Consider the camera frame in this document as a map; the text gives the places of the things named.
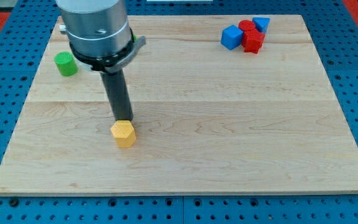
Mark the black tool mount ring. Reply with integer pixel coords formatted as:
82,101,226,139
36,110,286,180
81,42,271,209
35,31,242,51
69,36,146,73

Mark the yellow hexagon block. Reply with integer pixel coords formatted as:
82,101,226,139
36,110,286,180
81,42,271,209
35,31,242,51
110,120,136,148

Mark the green cylinder block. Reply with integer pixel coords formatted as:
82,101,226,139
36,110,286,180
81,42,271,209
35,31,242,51
54,52,78,77

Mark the red star block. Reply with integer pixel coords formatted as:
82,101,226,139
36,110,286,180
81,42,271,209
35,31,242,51
241,29,265,54

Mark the blue cube block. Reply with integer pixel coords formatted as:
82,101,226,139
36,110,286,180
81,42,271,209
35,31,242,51
221,25,244,50

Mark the blue triangle block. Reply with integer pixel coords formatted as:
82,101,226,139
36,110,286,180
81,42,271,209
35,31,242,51
252,17,270,34

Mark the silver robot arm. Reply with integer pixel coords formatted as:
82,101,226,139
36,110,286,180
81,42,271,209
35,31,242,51
56,0,146,121

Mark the wooden board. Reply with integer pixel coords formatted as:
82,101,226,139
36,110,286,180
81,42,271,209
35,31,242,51
0,15,358,197

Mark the red cylinder block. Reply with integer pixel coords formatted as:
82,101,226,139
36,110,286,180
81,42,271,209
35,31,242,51
238,20,256,32

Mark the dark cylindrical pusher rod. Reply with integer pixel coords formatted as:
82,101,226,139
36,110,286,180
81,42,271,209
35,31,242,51
101,70,133,121

